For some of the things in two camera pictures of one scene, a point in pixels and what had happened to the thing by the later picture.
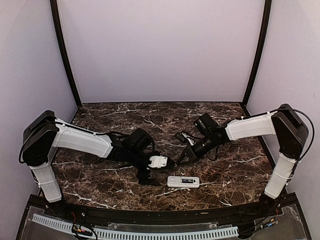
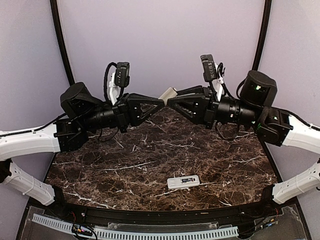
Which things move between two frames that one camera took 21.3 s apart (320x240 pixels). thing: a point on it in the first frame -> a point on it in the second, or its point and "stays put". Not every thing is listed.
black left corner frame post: x=56 y=29 stays put
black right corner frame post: x=266 y=24 stays put
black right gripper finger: x=188 y=156 -> x=191 y=90
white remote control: x=173 y=181 stays put
